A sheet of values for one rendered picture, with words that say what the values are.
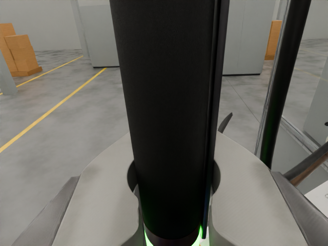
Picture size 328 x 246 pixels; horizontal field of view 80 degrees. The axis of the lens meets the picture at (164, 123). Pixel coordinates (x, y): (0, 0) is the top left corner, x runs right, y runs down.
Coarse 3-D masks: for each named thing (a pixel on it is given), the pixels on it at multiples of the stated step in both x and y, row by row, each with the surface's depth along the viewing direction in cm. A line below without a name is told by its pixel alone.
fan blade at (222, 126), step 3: (231, 114) 41; (225, 117) 46; (228, 117) 42; (225, 120) 43; (228, 120) 41; (222, 123) 46; (225, 123) 41; (219, 126) 50; (222, 126) 43; (225, 126) 40; (219, 129) 46; (222, 129) 41; (222, 132) 40
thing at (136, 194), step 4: (136, 188) 65; (136, 192) 64; (136, 196) 64; (140, 200) 57; (140, 204) 56; (140, 208) 56; (140, 212) 56; (144, 232) 52; (144, 236) 53; (144, 240) 56; (144, 244) 57
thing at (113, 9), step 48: (144, 0) 5; (192, 0) 5; (144, 48) 6; (192, 48) 6; (144, 96) 6; (192, 96) 6; (144, 144) 7; (192, 144) 7; (144, 192) 9; (192, 192) 9
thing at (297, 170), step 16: (304, 0) 10; (288, 16) 11; (304, 16) 11; (288, 32) 11; (288, 48) 11; (288, 64) 12; (288, 80) 12; (272, 96) 13; (272, 112) 14; (272, 128) 14; (272, 144) 15; (304, 160) 24; (288, 176) 21
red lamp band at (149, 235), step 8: (144, 224) 11; (200, 224) 11; (152, 232) 10; (192, 232) 10; (152, 240) 10; (160, 240) 10; (168, 240) 10; (176, 240) 10; (184, 240) 10; (192, 240) 10
